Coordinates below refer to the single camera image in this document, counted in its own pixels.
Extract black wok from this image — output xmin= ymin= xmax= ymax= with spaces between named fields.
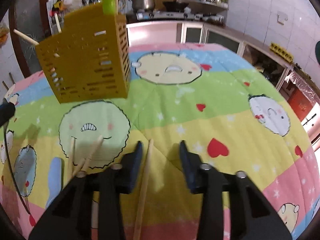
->
xmin=162 ymin=1 xmax=189 ymax=12

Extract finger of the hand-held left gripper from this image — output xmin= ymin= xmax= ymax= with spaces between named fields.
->
xmin=0 ymin=102 xmax=16 ymax=128

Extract red and yellow hanging items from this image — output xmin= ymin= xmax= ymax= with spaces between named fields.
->
xmin=50 ymin=0 xmax=64 ymax=18

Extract gold perforated utensil holder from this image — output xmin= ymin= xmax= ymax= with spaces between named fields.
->
xmin=35 ymin=2 xmax=131 ymax=104

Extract yellow hanging plastic bag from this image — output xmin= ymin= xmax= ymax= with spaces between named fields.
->
xmin=0 ymin=22 xmax=10 ymax=48

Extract gas stove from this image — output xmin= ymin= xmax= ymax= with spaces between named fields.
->
xmin=136 ymin=10 xmax=196 ymax=21

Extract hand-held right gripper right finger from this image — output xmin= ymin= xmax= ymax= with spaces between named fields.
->
xmin=179 ymin=140 xmax=292 ymax=240

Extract red cabinet with plastic cover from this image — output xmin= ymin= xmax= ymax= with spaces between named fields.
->
xmin=287 ymin=69 xmax=320 ymax=123

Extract thin black cable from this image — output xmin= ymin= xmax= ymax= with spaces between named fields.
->
xmin=3 ymin=124 xmax=32 ymax=215

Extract green round hanging board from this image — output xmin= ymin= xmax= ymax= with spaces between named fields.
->
xmin=314 ymin=40 xmax=320 ymax=68

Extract leaning wooden sticks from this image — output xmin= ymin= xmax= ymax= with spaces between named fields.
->
xmin=2 ymin=72 xmax=16 ymax=91

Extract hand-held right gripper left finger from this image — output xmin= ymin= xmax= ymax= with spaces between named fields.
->
xmin=28 ymin=141 xmax=144 ymax=240

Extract colourful cartoon printed blanket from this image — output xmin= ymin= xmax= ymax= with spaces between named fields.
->
xmin=0 ymin=42 xmax=320 ymax=240

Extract steel pot with lid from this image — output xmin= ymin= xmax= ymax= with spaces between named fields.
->
xmin=131 ymin=0 xmax=155 ymax=12

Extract green-handled metal fork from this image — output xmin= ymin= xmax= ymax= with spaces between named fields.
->
xmin=99 ymin=0 xmax=118 ymax=15

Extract light blue spatula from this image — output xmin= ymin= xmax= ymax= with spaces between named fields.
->
xmin=47 ymin=157 xmax=63 ymax=207

